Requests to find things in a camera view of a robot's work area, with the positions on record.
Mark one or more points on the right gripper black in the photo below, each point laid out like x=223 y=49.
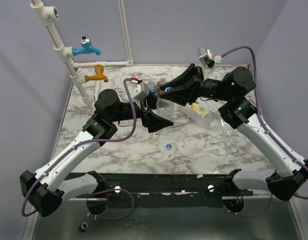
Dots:
x=200 y=81

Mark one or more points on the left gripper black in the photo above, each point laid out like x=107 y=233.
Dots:
x=155 y=122

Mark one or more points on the blue label water bottle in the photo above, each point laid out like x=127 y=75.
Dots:
x=153 y=87

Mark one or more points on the golden energy drink bottle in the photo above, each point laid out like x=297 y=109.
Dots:
x=161 y=82

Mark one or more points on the orange label clear bottle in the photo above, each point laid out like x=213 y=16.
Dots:
x=199 y=114

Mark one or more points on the clear plastic bottle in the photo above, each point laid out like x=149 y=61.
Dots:
x=229 y=136
x=164 y=108

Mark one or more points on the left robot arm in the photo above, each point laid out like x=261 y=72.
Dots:
x=113 y=122

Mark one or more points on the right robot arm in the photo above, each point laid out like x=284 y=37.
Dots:
x=290 y=168

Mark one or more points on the yellow rubber band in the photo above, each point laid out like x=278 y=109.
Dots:
x=175 y=171

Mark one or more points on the orange faucet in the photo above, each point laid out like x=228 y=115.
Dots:
x=98 y=76

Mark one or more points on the blue faucet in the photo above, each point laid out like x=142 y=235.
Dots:
x=86 y=47

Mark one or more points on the small black white knob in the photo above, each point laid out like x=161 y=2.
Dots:
x=82 y=228

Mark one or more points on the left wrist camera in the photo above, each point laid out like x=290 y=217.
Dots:
x=140 y=90

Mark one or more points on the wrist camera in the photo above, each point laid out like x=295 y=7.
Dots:
x=140 y=90
x=208 y=60

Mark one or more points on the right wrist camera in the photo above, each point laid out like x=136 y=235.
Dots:
x=208 y=60

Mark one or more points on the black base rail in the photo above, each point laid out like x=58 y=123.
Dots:
x=168 y=191

